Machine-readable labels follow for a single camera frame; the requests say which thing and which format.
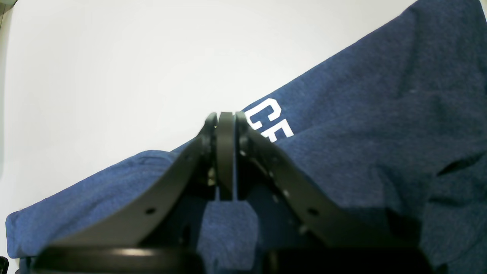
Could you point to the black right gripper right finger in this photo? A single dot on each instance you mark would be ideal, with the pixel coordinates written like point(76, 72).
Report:
point(301, 231)

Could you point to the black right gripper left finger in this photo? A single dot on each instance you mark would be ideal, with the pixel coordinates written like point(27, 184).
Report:
point(158, 232)

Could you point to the dark blue t-shirt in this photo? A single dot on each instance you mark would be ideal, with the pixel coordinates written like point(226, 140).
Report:
point(392, 128)

